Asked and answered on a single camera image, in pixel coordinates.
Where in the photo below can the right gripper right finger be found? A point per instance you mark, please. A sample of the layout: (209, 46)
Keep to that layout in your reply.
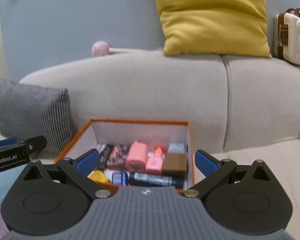
(215, 172)

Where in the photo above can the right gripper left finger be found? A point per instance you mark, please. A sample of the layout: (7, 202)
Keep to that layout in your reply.
(77, 171)

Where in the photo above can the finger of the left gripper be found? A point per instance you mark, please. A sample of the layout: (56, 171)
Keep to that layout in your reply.
(7, 142)

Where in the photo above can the yellow tape measure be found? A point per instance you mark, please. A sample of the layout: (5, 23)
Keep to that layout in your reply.
(98, 176)

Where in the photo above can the blue barcode box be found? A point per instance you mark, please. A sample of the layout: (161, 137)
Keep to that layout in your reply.
(120, 178)

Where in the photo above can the light blue cushion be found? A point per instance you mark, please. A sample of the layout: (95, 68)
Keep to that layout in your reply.
(7, 179)

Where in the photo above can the plaid and black pouch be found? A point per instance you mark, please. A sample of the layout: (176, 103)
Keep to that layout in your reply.
(104, 153)

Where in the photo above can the grey houndstooth cushion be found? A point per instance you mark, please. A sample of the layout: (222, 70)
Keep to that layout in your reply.
(28, 111)

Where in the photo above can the illustrated card box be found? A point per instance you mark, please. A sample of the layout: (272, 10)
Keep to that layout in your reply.
(118, 157)

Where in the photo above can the brown square box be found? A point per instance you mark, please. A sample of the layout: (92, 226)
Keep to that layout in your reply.
(175, 165)

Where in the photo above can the orange storage box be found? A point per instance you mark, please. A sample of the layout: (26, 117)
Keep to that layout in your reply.
(123, 131)

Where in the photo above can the pale blue small packet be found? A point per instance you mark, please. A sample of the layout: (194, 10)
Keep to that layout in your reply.
(177, 147)

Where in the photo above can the dark glitter tube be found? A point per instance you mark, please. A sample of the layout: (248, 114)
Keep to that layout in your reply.
(149, 180)

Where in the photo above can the large pink bottle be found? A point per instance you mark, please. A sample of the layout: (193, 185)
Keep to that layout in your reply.
(137, 157)

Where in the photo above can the small pink pump bottle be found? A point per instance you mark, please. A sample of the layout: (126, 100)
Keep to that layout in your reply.
(155, 162)

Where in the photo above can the grey fabric sofa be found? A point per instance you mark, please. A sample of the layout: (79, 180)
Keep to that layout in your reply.
(246, 109)

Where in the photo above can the purple fluffy blanket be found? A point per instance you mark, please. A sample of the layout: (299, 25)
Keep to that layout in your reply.
(0, 227)

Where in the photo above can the pink pompom stick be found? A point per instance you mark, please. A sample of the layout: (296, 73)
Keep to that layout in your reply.
(102, 48)

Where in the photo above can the yellow cushion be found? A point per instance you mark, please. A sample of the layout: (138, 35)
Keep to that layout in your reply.
(223, 27)

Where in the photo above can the white brown mini suitcase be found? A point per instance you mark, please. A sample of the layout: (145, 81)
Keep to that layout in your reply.
(287, 36)

